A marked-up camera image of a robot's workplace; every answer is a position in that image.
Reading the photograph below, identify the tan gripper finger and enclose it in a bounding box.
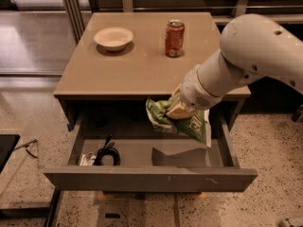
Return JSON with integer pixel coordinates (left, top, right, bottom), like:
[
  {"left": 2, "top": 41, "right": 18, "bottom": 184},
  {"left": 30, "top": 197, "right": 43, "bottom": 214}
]
[
  {"left": 166, "top": 100, "right": 193, "bottom": 119},
  {"left": 169, "top": 85, "right": 181, "bottom": 107}
]

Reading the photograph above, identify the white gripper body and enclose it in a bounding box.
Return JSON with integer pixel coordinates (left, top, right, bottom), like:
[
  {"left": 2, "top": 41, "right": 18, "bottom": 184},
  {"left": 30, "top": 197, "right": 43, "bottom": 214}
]
[{"left": 180, "top": 65, "right": 223, "bottom": 112}]

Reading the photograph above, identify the green jalapeno chip bag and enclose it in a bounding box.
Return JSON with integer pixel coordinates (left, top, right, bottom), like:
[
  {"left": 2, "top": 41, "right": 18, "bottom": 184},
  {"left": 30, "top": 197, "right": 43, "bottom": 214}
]
[{"left": 146, "top": 98, "right": 211, "bottom": 148}]

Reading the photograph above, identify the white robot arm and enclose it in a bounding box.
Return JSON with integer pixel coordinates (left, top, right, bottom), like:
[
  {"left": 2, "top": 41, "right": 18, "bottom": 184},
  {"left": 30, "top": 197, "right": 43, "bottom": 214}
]
[{"left": 166, "top": 14, "right": 303, "bottom": 119}]

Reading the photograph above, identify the open grey top drawer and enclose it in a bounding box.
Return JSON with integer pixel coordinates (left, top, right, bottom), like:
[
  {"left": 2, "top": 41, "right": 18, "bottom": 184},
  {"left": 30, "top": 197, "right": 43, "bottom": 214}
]
[{"left": 44, "top": 113, "right": 258, "bottom": 193}]

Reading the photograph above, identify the grey cabinet counter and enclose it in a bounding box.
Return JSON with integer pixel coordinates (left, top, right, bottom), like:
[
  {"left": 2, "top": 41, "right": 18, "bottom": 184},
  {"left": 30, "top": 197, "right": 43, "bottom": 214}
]
[{"left": 53, "top": 11, "right": 252, "bottom": 132}]

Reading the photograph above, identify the orange soda can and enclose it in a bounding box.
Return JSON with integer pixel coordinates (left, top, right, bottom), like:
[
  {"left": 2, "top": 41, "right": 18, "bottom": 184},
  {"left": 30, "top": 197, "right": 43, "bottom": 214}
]
[{"left": 165, "top": 19, "right": 185, "bottom": 58}]

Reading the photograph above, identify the white paper bowl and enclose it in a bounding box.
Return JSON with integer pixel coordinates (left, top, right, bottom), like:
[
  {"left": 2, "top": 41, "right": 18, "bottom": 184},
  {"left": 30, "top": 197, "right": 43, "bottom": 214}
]
[{"left": 94, "top": 27, "right": 134, "bottom": 52}]

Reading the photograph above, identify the white crumpled wrapper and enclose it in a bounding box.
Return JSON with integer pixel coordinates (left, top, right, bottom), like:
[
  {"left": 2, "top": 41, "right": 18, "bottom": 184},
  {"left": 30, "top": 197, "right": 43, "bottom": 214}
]
[{"left": 80, "top": 152, "right": 96, "bottom": 166}]

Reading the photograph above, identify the black table with metal legs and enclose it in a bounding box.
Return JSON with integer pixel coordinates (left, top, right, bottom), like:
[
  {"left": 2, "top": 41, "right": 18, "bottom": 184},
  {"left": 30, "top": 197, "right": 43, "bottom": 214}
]
[{"left": 0, "top": 134, "right": 61, "bottom": 227}]

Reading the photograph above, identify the black coiled cable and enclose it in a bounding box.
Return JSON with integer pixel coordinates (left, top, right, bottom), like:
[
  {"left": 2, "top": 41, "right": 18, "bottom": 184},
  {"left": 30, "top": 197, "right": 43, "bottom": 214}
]
[{"left": 93, "top": 132, "right": 121, "bottom": 166}]

